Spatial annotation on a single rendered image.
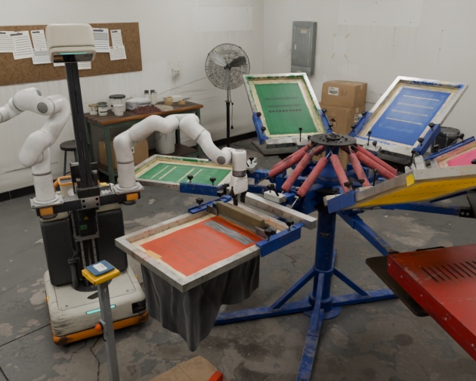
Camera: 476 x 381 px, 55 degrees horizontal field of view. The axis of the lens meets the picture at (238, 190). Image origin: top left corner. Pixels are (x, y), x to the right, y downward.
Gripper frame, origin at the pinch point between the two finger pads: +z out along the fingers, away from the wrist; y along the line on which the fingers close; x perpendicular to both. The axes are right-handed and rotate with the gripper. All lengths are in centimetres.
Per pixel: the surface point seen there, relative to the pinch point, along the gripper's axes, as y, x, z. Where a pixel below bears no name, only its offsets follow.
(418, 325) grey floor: -118, 61, 111
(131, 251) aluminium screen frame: 61, -13, 13
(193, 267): 45, 17, 16
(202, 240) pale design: 25.1, -1.7, 16.3
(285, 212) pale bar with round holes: -20.9, 16.1, 8.3
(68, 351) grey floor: 75, -84, 112
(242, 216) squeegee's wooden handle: 1.2, 4.4, 7.7
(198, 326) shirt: 47, 21, 47
